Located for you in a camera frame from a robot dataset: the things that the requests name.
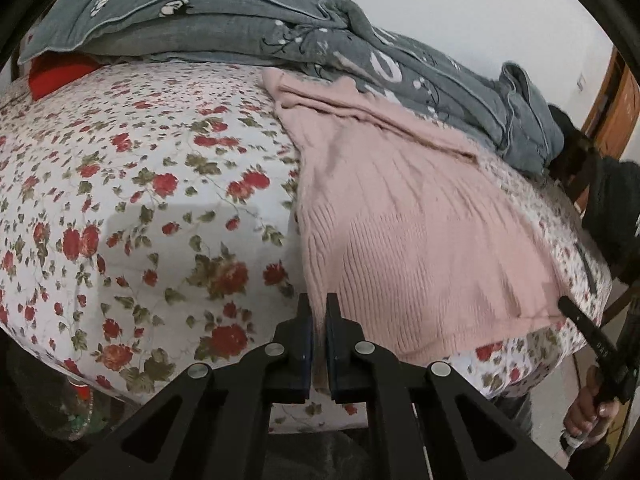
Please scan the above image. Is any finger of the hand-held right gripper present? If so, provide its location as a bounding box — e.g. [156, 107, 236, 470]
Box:
[556, 295, 608, 356]

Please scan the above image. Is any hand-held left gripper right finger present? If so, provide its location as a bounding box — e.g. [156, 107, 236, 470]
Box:
[325, 292, 571, 480]

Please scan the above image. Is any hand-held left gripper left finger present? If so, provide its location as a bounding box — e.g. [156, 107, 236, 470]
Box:
[60, 292, 321, 480]

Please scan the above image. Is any pink knitted sweater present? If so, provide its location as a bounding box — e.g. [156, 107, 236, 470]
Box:
[261, 67, 571, 366]

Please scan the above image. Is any person's right hand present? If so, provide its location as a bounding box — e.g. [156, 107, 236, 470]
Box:
[564, 362, 623, 443]

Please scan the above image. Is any black jacket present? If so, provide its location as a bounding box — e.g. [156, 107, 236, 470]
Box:
[547, 104, 640, 281]

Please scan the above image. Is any wooden door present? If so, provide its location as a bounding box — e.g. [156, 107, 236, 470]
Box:
[582, 45, 640, 161]

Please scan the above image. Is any floral bed sheet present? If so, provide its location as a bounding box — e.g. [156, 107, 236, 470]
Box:
[0, 57, 613, 433]

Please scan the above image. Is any grey printed quilt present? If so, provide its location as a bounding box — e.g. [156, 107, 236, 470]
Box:
[17, 0, 566, 181]

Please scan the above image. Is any red pillow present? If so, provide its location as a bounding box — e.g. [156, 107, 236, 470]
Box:
[28, 54, 103, 102]

